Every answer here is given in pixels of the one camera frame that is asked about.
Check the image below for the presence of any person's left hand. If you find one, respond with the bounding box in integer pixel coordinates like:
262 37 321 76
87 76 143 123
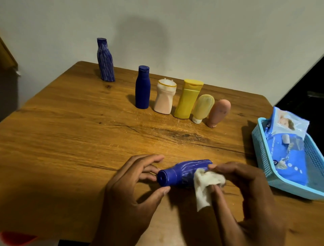
97 154 171 240

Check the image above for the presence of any person's right hand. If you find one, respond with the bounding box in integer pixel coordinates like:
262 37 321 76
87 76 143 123
208 162 287 246

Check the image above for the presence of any white wet wipe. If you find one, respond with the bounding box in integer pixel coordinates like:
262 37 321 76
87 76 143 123
193 168 226 212

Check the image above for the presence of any glossy blue plastic bottle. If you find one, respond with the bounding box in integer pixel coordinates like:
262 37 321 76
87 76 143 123
157 159 213 189

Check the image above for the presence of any light blue plastic basket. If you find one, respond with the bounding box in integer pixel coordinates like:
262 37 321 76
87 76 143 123
251 117 324 201

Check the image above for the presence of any pale pink capless bottle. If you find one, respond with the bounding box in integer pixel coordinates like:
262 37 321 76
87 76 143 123
153 78 177 115

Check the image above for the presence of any yellow flip-cap bottle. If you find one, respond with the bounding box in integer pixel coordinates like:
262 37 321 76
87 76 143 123
173 79 204 120

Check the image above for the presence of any pale yellow squeeze tube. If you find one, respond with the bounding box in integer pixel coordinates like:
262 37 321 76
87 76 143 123
192 94 215 125

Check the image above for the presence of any dark blue plastic bottle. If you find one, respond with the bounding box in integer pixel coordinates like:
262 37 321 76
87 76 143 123
135 65 151 109

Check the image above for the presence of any blue wet wipes packet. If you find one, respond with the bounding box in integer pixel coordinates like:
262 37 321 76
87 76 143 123
264 106 310 187

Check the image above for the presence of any pink squeeze tube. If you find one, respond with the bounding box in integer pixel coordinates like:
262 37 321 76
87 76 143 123
206 99 231 129

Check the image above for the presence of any striped blue plastic bottle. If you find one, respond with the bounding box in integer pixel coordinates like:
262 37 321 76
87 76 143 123
96 38 116 82

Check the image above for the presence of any black furniture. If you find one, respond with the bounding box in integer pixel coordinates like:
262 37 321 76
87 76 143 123
274 55 324 155

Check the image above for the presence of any red object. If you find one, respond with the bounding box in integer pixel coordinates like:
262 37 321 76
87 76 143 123
0 230 39 246

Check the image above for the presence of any brown wooden furniture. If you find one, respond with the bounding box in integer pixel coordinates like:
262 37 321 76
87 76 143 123
0 38 21 122

